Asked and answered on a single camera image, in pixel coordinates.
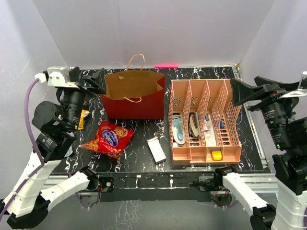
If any dark silver snack wrapper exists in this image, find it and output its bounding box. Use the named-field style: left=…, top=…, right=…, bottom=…
left=64, top=146, right=74, bottom=158

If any red brown paper bag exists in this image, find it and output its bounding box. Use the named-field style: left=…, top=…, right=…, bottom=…
left=101, top=67, right=165, bottom=120

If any white rectangular box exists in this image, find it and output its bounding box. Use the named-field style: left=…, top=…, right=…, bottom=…
left=147, top=137, right=166, bottom=164

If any yellow tape measure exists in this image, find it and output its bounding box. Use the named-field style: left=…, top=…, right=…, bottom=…
left=211, top=149, right=223, bottom=161

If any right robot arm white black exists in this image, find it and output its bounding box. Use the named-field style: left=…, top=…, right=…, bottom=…
left=214, top=72, right=307, bottom=230

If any purple cable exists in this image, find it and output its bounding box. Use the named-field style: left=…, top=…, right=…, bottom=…
left=215, top=200, right=239, bottom=209
left=0, top=78, right=96, bottom=216

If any white packet in organizer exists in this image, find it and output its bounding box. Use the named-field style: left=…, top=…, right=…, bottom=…
left=204, top=113, right=217, bottom=147

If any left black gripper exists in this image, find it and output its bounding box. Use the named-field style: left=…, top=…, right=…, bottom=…
left=63, top=67, right=106, bottom=130

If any blue item in organizer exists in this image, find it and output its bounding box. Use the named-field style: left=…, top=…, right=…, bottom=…
left=220, top=119, right=225, bottom=129

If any red cookie snack bag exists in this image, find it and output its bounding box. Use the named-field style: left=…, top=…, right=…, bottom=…
left=79, top=120, right=134, bottom=159

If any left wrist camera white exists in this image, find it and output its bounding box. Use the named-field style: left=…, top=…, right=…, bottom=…
left=34, top=66, right=71, bottom=87

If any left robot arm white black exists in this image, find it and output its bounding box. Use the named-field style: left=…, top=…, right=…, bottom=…
left=0, top=66, right=106, bottom=230

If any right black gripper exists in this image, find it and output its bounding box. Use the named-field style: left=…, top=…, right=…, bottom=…
left=229, top=75, right=297, bottom=148

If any aluminium rail frame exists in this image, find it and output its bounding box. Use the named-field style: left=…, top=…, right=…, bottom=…
left=43, top=64, right=298, bottom=211

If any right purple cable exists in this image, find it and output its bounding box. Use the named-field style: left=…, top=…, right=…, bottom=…
left=215, top=200, right=239, bottom=209

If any pink plastic desk organizer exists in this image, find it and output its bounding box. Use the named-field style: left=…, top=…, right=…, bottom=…
left=168, top=79, right=242, bottom=166

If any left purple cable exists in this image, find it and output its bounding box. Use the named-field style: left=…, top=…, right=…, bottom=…
left=0, top=78, right=96, bottom=216

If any beige stapler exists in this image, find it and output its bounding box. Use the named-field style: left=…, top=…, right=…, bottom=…
left=189, top=113, right=201, bottom=138

